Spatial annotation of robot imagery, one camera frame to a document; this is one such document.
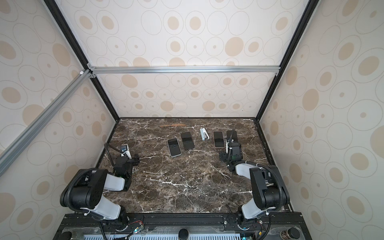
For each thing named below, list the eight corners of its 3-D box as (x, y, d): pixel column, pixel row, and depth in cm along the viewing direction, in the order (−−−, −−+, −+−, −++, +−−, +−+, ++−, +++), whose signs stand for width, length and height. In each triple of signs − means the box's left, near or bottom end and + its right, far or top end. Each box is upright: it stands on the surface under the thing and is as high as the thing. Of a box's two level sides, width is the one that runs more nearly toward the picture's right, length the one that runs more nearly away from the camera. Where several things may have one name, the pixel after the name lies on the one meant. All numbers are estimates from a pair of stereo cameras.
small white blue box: (202, 140, 109) (202, 138, 107) (199, 130, 115) (199, 128, 113) (208, 139, 110) (209, 136, 107) (205, 129, 115) (205, 127, 113)
